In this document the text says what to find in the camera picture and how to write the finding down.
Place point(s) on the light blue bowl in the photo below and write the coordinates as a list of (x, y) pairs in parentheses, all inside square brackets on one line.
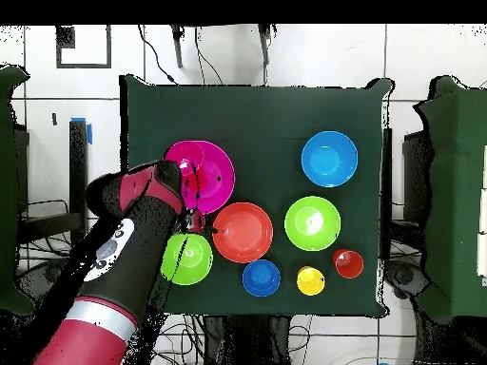
[(329, 159)]

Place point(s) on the black pedestal foot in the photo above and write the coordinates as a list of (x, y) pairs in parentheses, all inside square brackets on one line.
[(38, 279), (403, 275)]

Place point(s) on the dark green table cloth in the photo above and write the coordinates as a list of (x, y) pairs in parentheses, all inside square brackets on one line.
[(266, 110)]

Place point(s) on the orange cup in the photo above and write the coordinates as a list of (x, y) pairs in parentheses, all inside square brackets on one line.
[(350, 265)]

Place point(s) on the large magenta bowl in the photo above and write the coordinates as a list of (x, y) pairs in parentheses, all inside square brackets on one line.
[(218, 175)]

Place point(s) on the green cloth covered side table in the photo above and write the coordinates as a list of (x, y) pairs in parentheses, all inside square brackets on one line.
[(7, 190), (452, 190)]

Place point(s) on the black square floor frame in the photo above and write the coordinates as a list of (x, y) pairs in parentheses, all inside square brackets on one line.
[(65, 38)]

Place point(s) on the blue tape strip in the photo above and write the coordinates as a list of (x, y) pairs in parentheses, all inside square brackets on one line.
[(89, 133)]

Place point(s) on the small dark blue bowl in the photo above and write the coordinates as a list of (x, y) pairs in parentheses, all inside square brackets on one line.
[(261, 278)]

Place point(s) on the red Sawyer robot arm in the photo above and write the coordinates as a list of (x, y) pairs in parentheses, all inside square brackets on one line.
[(125, 258)]

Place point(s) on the black metal stand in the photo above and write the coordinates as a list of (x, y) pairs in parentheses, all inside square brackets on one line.
[(416, 171), (78, 152)]

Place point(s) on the orange bowl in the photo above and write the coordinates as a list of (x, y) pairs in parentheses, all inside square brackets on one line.
[(242, 232)]

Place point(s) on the small crimson pink bowl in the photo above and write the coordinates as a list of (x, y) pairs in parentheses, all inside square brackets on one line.
[(182, 154)]

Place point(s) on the black tripod leg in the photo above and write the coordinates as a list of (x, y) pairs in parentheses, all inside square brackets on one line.
[(264, 45), (177, 49)]

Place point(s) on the lime green bowl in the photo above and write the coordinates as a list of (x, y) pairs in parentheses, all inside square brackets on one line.
[(194, 260), (304, 237)]

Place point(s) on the yellow cup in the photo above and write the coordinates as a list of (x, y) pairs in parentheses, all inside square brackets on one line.
[(311, 282)]

